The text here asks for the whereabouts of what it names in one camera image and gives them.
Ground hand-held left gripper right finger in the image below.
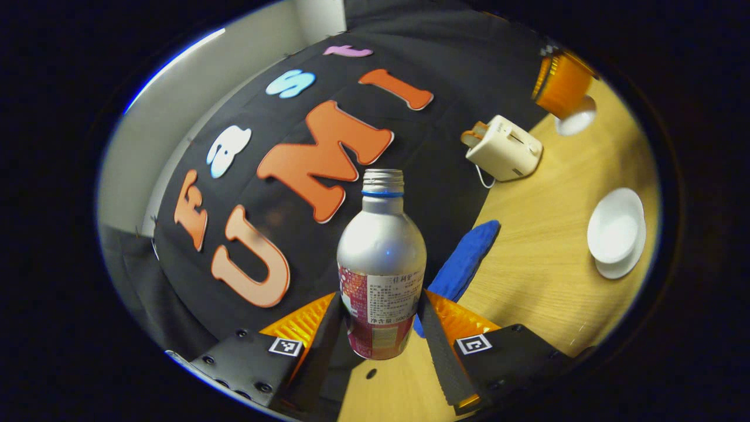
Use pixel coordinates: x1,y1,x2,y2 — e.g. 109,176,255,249
417,288,578,414

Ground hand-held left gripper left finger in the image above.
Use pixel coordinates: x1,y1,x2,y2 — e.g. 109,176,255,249
190,291,346,411

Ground silver water bottle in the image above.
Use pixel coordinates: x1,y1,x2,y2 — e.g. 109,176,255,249
337,169,427,360

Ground white saucer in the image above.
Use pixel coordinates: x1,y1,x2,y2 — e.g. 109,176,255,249
595,214,647,280

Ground white toaster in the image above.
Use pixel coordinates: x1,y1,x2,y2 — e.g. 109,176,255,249
466,115,544,182

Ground black backdrop cloth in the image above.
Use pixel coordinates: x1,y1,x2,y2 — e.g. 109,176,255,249
97,0,563,358

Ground blue folded towel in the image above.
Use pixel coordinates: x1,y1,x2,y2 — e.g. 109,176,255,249
413,220,502,339

